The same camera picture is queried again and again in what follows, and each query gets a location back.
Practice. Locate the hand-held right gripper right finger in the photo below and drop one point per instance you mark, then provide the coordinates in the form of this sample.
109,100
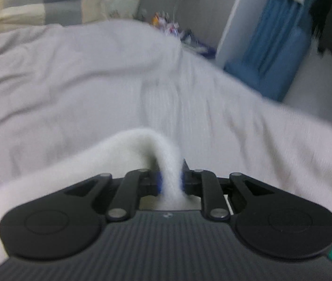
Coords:
182,178

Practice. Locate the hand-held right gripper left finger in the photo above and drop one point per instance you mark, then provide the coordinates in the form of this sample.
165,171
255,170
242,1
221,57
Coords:
158,183

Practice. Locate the white sweater with blue stripes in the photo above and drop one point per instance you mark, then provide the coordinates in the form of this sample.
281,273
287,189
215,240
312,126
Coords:
66,169

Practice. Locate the grey bed sheet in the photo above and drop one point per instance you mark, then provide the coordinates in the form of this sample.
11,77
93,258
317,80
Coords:
95,79

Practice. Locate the cluster of small bottles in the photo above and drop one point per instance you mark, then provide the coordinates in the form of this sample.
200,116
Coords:
169,26

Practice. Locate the blue hanging cloth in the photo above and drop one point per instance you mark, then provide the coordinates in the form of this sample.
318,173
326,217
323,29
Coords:
271,49

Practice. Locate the plaid pillow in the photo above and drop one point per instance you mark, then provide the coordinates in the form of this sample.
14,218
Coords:
37,3

